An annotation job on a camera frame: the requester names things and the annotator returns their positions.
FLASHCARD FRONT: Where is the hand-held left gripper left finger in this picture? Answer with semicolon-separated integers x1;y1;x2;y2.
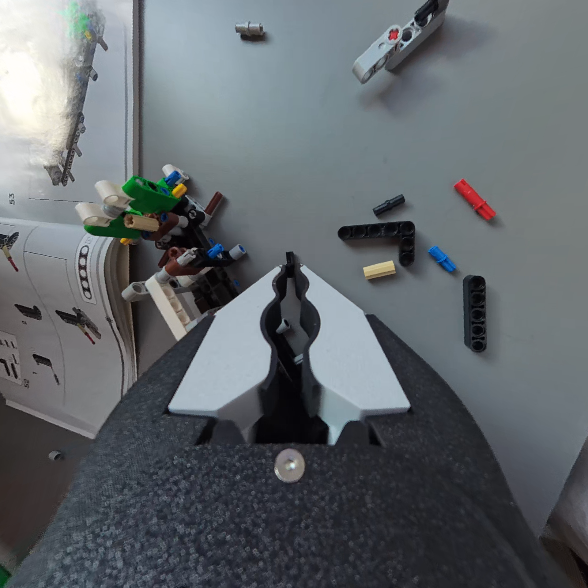
167;266;292;444

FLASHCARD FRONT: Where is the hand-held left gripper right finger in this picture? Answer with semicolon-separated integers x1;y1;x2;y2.
293;263;411;446

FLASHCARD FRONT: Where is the tan lego connector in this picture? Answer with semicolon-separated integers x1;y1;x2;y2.
362;260;397;280

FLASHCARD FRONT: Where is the black straight lego beam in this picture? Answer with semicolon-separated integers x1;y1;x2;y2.
462;274;488;353

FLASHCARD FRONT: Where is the black angled lego beam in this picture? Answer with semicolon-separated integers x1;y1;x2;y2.
337;221;416;267

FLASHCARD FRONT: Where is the blue lego pin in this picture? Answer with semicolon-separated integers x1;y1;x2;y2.
428;246;457;273

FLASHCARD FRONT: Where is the black lego pin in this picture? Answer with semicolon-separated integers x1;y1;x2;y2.
372;194;406;217

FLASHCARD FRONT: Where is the multicoloured lego assembly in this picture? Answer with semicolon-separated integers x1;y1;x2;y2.
74;164;248;341

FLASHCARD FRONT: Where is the lego instruction booklet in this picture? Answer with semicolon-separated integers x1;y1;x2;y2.
0;0;141;440

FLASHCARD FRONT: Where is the red lego pin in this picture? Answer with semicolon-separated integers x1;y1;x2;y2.
453;179;497;221

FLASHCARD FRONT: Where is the grey lego beam assembly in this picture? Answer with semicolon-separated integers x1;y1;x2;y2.
352;0;451;85

